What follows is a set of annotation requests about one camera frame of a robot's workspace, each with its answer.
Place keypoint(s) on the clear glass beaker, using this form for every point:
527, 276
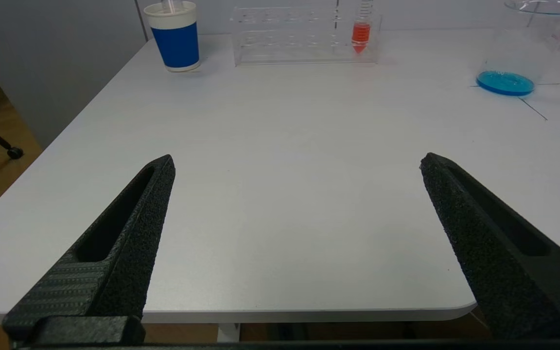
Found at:
506, 83

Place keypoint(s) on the red pigment test tube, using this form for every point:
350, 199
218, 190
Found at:
360, 34

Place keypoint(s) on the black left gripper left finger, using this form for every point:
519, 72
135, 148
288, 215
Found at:
124, 262

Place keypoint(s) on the blue sleeved white paper cup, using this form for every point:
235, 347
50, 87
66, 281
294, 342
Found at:
178, 46

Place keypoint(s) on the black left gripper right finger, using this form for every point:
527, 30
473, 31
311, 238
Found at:
489, 253

